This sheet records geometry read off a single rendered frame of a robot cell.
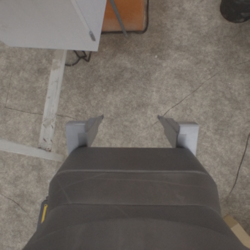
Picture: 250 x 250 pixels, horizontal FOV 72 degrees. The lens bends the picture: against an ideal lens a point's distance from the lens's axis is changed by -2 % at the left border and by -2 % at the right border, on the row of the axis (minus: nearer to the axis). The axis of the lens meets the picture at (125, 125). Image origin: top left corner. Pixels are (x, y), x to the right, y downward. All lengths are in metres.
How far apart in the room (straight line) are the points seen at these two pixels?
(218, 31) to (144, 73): 0.63
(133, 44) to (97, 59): 0.30
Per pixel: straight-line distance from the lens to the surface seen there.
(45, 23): 0.68
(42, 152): 1.19
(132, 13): 1.41
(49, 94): 1.25
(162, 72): 1.39
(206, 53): 1.50
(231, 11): 1.60
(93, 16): 0.71
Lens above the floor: 1.27
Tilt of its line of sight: 80 degrees down
